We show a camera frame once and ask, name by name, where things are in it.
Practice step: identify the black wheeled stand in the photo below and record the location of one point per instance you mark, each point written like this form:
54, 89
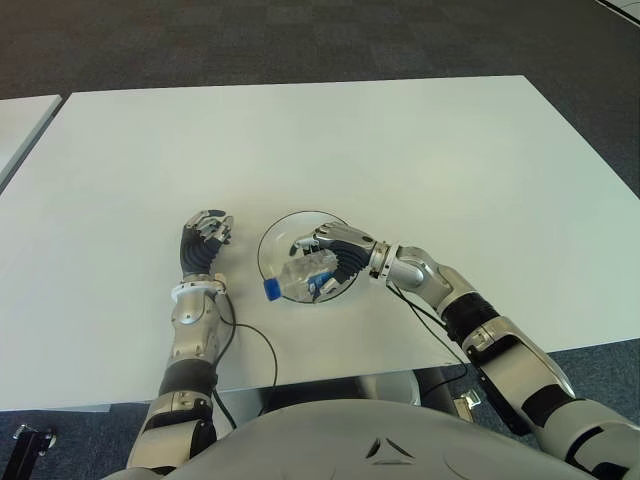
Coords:
30, 447

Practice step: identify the clear bottle with blue cap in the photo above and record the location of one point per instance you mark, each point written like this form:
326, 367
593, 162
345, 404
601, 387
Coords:
300, 277

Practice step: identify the white plate with black rim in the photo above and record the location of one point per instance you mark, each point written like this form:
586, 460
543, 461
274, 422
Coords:
277, 240

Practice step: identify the right silver black robot arm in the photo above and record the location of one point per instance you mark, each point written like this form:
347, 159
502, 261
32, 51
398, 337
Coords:
500, 345

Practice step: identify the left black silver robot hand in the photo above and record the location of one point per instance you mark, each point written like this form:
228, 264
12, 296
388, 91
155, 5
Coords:
200, 250

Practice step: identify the grey robot torso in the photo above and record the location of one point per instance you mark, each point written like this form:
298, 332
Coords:
350, 445

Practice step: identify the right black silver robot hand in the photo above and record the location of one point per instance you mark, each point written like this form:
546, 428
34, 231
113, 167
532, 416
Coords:
350, 252

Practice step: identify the white robot leg part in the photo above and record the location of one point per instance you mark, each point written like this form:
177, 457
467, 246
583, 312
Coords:
392, 387

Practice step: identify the left silver black robot arm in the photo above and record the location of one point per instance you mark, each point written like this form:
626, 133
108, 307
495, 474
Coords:
192, 325

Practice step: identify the white neighbouring table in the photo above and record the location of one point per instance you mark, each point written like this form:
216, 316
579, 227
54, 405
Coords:
20, 125

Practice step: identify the small metal bracket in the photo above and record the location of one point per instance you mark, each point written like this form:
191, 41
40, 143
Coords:
467, 402

